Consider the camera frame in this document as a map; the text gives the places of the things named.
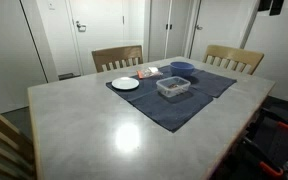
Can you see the white door with knob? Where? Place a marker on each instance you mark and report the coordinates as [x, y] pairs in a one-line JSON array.
[[224, 23]]

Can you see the white round plate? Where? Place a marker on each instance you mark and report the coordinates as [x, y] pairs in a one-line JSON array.
[[125, 83]]

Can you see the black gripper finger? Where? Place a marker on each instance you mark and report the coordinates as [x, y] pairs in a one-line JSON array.
[[265, 5], [276, 6]]

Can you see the dark baseboard vent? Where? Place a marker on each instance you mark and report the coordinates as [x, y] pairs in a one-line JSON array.
[[69, 76]]

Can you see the black robot stand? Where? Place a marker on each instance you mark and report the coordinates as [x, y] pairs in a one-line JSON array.
[[277, 146]]

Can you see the round door knob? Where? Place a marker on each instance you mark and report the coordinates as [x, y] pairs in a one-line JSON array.
[[199, 27]]

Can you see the clear plastic food container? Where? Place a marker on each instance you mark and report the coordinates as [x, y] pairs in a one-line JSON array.
[[184, 87]]

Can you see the dark blue cloth mat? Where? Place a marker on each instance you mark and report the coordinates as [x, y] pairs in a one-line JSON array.
[[210, 83], [170, 113]]

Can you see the blue bowl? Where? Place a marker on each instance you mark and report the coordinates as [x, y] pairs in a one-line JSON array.
[[182, 70]]

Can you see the black closet door pull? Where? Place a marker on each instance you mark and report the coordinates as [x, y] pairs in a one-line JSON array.
[[170, 26], [167, 26]]

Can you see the small white light switch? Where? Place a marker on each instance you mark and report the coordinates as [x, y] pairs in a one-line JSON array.
[[51, 4]]

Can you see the pale wooden slat chair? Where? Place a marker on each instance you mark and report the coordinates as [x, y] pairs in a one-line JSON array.
[[4, 133], [234, 53]]

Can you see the brown wooden slat chair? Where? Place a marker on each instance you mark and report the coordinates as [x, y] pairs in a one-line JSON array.
[[117, 53]]

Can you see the orange clear snack packet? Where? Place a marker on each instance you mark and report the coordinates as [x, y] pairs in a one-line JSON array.
[[149, 72]]

